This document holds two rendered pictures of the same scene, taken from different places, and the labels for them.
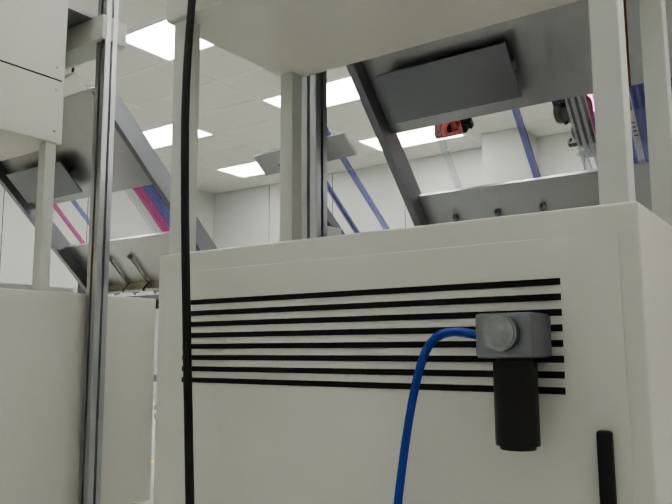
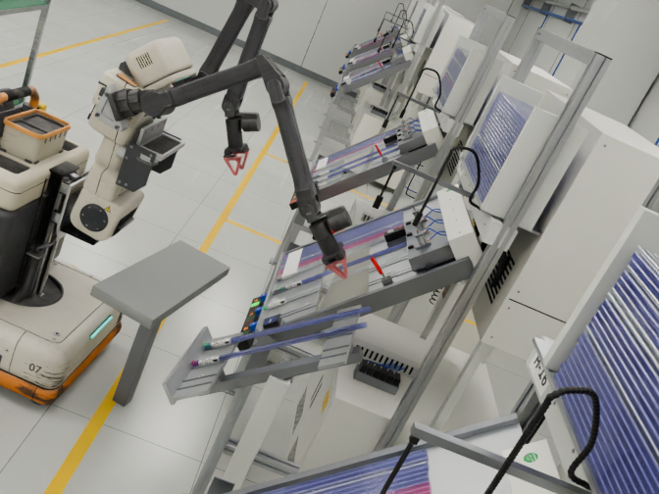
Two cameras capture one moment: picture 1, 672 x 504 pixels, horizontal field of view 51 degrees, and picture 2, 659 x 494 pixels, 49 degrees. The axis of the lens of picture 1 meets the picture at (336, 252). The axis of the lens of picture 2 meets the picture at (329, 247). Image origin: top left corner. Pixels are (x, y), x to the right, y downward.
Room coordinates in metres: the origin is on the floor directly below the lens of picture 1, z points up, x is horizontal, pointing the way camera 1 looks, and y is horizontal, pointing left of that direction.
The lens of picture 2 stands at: (3.10, 1.31, 1.88)
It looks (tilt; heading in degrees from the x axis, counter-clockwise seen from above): 21 degrees down; 230
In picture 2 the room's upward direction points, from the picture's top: 25 degrees clockwise
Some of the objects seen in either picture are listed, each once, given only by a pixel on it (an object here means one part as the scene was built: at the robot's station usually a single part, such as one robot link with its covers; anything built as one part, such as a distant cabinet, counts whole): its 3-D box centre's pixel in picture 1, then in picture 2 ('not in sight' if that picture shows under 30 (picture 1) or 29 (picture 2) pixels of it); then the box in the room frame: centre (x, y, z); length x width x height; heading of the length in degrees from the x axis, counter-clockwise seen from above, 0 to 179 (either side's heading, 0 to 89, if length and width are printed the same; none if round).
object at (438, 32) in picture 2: not in sight; (409, 87); (-1.52, -4.06, 0.95); 1.36 x 0.82 x 1.90; 145
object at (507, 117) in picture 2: not in sight; (509, 151); (1.29, -0.22, 1.52); 0.51 x 0.13 x 0.27; 55
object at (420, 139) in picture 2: not in sight; (380, 221); (0.49, -1.48, 0.66); 1.01 x 0.73 x 1.31; 145
